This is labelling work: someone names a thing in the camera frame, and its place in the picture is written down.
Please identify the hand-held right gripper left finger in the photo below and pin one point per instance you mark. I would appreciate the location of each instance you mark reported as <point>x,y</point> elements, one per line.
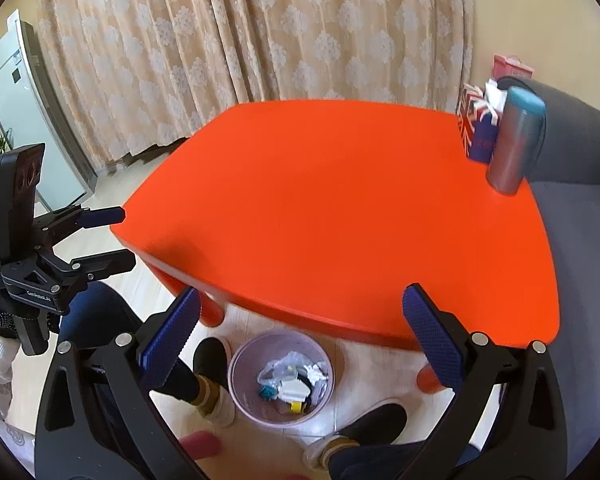
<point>172,337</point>

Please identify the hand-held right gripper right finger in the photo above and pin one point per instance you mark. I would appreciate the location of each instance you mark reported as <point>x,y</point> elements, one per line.
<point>432,337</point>

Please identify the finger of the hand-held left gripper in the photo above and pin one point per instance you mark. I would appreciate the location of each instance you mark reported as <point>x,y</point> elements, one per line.
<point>100,216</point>
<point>107,262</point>

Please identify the pink translucent trash bin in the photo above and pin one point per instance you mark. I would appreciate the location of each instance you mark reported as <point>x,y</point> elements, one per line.
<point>240,385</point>

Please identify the small white box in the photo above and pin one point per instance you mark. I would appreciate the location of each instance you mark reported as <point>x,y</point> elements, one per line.
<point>292,387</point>

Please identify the yellow toy brick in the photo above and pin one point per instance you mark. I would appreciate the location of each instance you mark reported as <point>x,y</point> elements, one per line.
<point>296,406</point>

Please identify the orange table leg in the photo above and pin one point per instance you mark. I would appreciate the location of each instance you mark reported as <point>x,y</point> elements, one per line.
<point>212,312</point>
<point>427,380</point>

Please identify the person's left leg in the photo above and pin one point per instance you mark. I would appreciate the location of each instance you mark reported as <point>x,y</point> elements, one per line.
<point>105,310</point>

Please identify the person's left shoe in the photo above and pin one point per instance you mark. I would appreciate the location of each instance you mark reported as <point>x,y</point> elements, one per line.
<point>215,360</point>

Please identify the person's shoe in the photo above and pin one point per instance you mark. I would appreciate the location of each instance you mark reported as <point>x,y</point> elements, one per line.
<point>370,425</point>
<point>215,360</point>

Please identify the person's right shoe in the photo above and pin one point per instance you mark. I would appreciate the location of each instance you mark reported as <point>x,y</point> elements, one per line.
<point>370,425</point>

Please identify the grey sofa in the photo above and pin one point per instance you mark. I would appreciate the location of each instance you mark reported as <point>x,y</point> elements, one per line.
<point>575,240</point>

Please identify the grey blue-capped bottle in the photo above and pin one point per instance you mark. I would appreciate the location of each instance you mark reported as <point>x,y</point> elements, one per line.
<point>512,145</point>

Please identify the flag print tissue box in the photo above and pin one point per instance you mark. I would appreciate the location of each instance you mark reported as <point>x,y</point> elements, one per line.
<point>475,132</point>

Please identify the beige patterned curtain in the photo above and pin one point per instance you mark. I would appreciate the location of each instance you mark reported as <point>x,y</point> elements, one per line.
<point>230,35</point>

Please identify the white tissue sheet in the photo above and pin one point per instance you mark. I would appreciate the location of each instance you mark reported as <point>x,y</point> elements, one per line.
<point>494,94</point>

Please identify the pink storage box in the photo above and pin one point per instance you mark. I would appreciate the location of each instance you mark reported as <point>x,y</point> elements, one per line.
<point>511,66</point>

